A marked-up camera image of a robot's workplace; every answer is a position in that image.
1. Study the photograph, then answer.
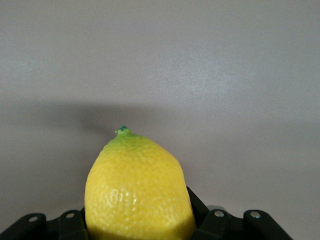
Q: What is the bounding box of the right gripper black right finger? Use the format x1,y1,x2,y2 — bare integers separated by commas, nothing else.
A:
186,186,292,240

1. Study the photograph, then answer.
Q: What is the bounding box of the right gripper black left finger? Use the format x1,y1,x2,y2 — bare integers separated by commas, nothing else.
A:
0,206,88,240

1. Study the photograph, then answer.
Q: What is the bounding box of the yellow lemon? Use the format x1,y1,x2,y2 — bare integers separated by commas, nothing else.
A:
84,124,197,240

